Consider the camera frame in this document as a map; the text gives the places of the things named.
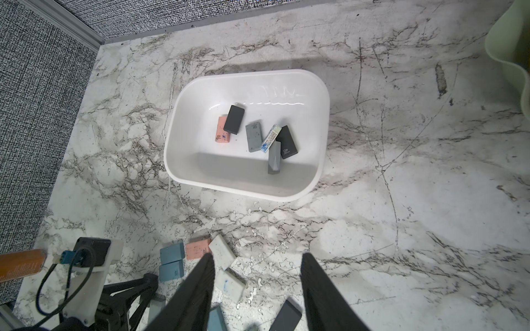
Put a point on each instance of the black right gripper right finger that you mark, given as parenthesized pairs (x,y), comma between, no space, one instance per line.
(326,309)

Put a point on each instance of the green scalloped plate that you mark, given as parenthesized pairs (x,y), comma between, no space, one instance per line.
(507,43)

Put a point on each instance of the white eraser middle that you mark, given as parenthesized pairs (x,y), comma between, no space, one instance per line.
(230,286)

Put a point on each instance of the pink eraser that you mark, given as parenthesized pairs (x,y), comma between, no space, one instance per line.
(221,135)
(197,249)

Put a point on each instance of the teal eraser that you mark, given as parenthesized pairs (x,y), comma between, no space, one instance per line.
(157,304)
(216,320)
(172,253)
(171,271)

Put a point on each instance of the white storage box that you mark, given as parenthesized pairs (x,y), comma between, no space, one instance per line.
(298,99)

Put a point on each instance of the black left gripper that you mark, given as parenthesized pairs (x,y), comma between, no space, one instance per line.
(121,307)

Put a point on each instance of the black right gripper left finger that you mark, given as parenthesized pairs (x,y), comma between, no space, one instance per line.
(190,306)

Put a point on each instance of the black eraser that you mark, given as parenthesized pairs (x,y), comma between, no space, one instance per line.
(234,120)
(288,146)
(288,317)

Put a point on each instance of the white eraser upper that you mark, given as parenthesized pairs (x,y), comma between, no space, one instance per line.
(223,255)

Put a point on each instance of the grey eraser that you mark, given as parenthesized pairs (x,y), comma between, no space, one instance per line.
(254,136)
(274,158)

